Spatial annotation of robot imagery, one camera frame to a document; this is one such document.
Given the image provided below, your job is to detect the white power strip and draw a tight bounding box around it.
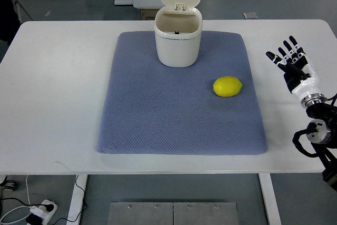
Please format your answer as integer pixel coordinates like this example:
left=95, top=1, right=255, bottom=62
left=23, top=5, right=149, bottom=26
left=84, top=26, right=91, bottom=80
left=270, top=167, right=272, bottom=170
left=26, top=200, right=58, bottom=225

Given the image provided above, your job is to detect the yellow lemon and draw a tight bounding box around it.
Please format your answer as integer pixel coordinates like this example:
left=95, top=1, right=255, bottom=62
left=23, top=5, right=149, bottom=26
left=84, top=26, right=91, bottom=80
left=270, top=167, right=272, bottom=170
left=213, top=76, right=243, bottom=97

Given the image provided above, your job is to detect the blue quilted mat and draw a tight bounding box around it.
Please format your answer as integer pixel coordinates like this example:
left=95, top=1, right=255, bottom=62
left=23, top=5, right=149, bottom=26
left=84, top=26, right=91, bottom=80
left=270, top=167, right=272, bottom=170
left=97, top=31, right=268, bottom=155

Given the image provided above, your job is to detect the white table leg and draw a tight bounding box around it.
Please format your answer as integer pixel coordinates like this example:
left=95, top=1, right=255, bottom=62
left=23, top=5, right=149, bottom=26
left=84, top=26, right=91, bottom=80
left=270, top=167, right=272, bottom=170
left=66, top=174, right=88, bottom=224
left=259, top=173, right=282, bottom=225

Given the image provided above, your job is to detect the white trash bin open lid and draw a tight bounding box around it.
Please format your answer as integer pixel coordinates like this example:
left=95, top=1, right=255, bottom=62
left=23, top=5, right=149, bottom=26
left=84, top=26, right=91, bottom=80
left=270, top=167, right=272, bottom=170
left=154, top=0, right=203, bottom=67

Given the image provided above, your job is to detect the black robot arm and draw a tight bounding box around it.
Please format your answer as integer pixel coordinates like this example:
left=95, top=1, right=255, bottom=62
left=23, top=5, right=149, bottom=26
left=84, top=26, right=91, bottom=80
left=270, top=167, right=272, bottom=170
left=292, top=93, right=336, bottom=190

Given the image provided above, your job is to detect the metal floor plate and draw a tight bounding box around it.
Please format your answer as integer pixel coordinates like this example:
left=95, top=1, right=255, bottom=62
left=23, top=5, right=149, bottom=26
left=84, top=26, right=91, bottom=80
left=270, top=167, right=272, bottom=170
left=107, top=202, right=239, bottom=224

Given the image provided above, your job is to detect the white table leg right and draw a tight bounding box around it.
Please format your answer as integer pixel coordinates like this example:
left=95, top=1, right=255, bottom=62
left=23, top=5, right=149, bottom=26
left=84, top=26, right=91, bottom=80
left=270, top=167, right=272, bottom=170
left=259, top=173, right=282, bottom=225

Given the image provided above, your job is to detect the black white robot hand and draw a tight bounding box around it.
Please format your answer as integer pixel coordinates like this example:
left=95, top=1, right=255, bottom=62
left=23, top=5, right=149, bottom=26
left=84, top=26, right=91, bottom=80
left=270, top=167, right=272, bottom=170
left=266, top=36, right=327, bottom=109

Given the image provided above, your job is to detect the caster wheel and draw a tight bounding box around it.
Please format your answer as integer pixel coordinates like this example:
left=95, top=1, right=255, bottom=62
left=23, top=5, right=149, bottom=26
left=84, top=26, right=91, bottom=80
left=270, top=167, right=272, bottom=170
left=0, top=175, right=17, bottom=191

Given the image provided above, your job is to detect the small grey floor plate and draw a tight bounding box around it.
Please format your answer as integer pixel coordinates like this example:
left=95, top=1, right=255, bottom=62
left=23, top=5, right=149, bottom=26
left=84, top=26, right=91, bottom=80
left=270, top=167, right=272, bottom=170
left=243, top=12, right=258, bottom=19

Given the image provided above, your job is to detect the white table leg left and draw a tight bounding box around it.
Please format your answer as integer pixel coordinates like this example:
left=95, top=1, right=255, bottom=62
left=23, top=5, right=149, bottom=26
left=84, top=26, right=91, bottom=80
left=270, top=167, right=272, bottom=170
left=66, top=174, right=88, bottom=224

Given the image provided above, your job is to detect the black power cable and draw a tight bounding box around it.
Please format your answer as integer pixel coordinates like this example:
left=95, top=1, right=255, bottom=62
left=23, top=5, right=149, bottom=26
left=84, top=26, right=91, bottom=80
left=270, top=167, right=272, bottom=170
left=0, top=174, right=87, bottom=225

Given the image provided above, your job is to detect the white power cable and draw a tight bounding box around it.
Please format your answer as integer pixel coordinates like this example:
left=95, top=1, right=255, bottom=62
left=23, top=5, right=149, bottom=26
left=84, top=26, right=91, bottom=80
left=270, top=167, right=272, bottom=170
left=0, top=174, right=43, bottom=224

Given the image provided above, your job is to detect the cardboard box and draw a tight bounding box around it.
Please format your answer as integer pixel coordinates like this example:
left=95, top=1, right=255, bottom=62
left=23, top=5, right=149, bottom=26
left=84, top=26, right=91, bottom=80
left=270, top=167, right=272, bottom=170
left=140, top=9, right=159, bottom=21

